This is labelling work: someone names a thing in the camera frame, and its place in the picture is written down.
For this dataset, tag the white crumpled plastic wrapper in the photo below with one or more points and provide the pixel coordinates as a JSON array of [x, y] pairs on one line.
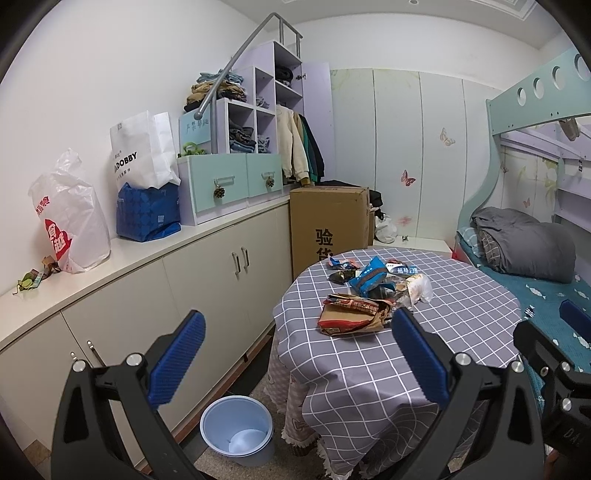
[[419, 288]]

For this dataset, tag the small trash on counter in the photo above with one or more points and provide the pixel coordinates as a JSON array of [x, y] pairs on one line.
[[32, 279]]

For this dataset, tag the white long floor cabinet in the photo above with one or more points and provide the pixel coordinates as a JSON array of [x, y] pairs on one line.
[[232, 269]]

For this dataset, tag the grey checked tablecloth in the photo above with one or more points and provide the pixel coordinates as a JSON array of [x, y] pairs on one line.
[[363, 399]]

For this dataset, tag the blue snack package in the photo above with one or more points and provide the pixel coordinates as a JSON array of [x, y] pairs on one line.
[[374, 274]]

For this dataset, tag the teal bed sheet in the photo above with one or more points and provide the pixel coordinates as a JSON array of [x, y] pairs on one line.
[[540, 301]]

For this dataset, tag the grey folded blanket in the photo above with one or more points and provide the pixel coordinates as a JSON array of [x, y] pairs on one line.
[[516, 243]]

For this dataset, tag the light blue trash bin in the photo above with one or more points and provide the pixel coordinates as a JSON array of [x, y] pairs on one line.
[[239, 428]]

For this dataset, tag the white red plastic bag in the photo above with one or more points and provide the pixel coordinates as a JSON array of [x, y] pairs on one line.
[[71, 215]]

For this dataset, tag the teal drawer unit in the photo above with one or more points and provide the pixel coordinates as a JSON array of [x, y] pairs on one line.
[[216, 185]]

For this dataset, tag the grey metal handrail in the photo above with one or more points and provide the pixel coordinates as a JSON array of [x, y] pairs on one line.
[[210, 99]]

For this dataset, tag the pink blue snack wrapper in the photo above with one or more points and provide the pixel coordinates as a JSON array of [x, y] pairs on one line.
[[342, 264]]

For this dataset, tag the cream hanging jacket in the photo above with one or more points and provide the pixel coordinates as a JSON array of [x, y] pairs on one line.
[[294, 161]]

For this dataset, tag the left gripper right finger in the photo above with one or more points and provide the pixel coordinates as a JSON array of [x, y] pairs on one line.
[[487, 425]]

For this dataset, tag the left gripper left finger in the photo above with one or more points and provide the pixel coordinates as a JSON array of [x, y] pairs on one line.
[[86, 441]]

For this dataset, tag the brown cardboard box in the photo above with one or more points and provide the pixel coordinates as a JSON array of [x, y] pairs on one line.
[[326, 221]]

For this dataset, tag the black gold snack wrapper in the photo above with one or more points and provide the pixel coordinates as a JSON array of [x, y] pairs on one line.
[[342, 277]]

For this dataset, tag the pink plaid table skirt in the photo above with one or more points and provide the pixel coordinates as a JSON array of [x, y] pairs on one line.
[[287, 396]]

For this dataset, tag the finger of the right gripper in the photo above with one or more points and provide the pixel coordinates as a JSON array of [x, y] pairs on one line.
[[576, 318]]

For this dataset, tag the white wardrobe with butterflies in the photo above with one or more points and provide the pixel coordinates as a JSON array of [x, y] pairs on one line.
[[420, 139]]

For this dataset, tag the white paper shopping bag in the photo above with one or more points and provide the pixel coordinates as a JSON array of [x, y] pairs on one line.
[[143, 152]]

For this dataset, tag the blue patterned bag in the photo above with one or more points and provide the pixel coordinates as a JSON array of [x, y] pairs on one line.
[[147, 214]]

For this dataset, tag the red brown snack bag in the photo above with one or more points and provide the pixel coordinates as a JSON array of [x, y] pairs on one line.
[[344, 314]]

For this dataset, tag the teal bunk bed frame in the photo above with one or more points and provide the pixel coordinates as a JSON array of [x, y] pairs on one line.
[[547, 114]]

